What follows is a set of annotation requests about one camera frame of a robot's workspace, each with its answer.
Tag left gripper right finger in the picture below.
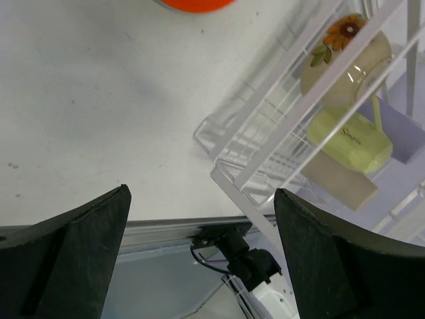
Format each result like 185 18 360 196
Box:
274 189 424 318

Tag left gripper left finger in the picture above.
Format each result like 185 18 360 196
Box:
1 185 131 318

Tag beige plastic cup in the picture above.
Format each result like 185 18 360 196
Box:
300 151 379 211

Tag light green mug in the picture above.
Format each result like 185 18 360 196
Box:
306 96 393 174

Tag white floral bowl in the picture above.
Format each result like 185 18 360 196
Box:
299 13 393 108

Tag orange plate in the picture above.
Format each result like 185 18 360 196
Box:
157 0 235 14

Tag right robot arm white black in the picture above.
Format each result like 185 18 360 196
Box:
190 223 299 318

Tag aluminium mounting rail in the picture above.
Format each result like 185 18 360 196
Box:
119 215 282 255

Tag white wire dish rack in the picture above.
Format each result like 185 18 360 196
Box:
193 1 424 240

